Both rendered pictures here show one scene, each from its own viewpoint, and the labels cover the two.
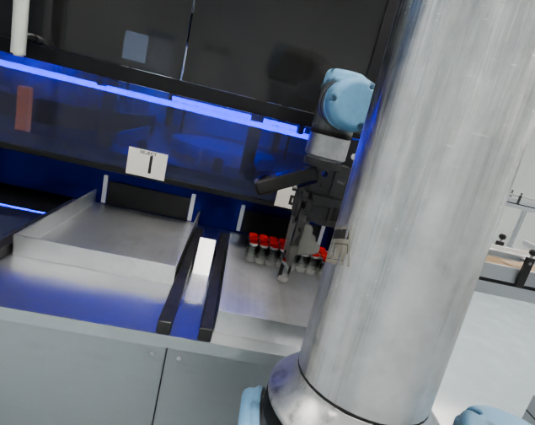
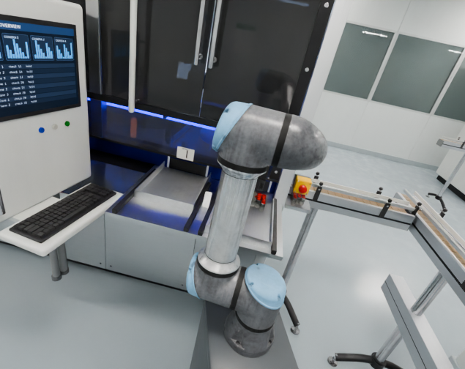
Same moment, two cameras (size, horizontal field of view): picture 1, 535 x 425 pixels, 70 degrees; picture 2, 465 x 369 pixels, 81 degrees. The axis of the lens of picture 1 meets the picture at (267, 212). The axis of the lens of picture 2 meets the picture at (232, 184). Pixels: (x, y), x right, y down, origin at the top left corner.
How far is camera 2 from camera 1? 51 cm
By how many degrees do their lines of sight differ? 15
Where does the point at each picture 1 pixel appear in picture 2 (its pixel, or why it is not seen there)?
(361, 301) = (211, 236)
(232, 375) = not seen: hidden behind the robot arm
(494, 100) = (231, 202)
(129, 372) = (181, 241)
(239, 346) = not seen: hidden behind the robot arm
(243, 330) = not seen: hidden behind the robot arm
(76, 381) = (159, 243)
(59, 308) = (151, 220)
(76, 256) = (156, 199)
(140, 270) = (180, 205)
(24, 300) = (140, 217)
